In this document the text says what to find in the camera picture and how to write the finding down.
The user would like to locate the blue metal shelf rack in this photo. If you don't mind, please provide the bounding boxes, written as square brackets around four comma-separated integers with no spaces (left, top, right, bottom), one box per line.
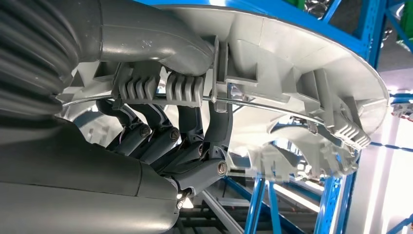
[133,0,413,234]

